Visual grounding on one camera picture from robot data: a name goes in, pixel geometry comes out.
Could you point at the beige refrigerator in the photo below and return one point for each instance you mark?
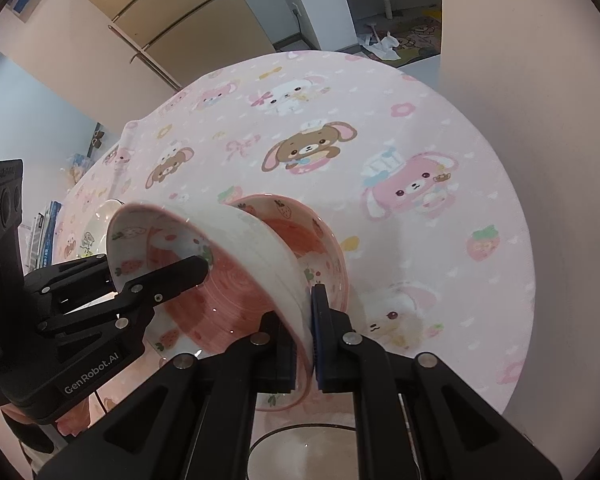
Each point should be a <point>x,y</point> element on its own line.
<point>190,20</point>

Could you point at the pink printed blanket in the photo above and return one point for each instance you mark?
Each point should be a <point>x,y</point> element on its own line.
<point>380,125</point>

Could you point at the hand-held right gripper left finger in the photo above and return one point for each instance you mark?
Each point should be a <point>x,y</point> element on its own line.
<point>275,355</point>

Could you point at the white plate with cat print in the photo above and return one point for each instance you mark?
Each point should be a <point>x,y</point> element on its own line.
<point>97,225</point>

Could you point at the stack of books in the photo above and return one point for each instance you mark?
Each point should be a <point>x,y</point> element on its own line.
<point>42,235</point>

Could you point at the white bowl with dark rim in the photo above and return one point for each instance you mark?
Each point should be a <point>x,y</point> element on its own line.
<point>300,455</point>

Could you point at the printed floor mat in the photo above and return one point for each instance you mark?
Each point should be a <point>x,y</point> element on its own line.
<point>420,37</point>

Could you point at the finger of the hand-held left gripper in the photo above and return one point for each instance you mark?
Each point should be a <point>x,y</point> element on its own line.
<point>175,280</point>
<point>70,282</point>

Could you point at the wall socket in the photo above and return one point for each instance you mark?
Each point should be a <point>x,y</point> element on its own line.
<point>295,10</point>

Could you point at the white crumpled cloth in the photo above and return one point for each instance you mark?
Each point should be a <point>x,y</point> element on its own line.
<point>380,45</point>

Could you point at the pink strawberry bunny bowl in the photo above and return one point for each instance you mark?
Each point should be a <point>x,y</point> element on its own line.
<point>260,255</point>
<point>300,240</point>

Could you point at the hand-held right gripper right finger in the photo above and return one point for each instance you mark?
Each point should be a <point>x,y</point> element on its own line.
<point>319,340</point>

